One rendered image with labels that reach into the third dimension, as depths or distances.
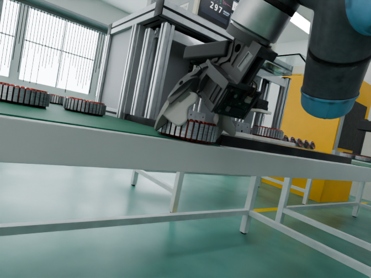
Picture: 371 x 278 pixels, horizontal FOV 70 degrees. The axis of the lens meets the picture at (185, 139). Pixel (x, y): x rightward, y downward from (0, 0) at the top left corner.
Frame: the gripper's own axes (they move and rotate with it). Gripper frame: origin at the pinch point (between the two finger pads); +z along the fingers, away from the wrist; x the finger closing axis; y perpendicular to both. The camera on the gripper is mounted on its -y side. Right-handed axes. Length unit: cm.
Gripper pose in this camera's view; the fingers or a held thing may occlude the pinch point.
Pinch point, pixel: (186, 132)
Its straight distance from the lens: 49.9
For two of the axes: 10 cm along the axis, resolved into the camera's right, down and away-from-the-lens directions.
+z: -4.4, 7.7, 4.7
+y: 3.8, 6.3, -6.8
